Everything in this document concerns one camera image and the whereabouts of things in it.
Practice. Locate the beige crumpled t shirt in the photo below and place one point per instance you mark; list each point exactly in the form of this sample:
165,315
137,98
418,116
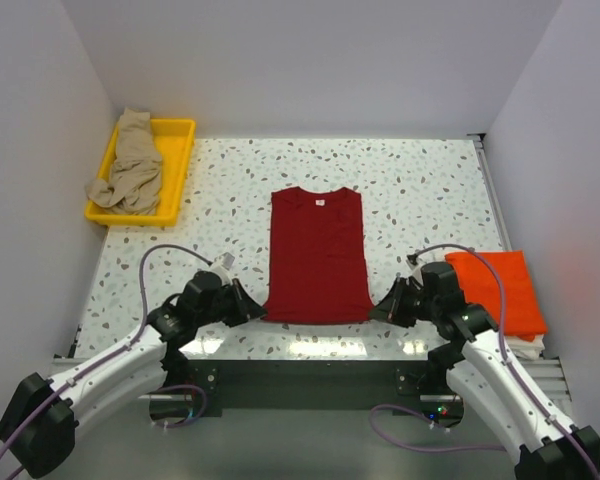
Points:
135,176

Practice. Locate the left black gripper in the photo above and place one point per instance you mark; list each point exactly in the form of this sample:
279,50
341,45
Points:
244,307

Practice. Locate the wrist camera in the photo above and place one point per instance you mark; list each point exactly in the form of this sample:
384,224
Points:
221,266
416,262

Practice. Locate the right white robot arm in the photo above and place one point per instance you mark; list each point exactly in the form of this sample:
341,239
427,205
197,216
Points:
476,363

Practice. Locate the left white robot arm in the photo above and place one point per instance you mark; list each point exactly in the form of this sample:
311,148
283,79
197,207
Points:
45,416

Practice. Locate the dark red t shirt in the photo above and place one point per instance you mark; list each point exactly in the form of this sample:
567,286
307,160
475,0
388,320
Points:
317,268

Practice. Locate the yellow plastic tray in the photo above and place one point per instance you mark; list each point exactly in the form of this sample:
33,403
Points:
174,139

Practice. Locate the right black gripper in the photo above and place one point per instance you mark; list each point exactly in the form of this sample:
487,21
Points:
390,307

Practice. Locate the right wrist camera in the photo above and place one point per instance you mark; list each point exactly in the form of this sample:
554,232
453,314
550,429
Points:
416,262

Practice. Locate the aluminium frame rail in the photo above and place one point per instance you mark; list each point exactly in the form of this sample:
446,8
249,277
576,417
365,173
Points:
549,376

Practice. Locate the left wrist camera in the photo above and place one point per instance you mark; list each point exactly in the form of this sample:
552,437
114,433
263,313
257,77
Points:
221,266

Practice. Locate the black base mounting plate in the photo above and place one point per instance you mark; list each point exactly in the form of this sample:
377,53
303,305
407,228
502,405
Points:
340,385

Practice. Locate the orange folded t shirt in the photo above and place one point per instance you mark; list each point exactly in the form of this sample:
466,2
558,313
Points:
509,288

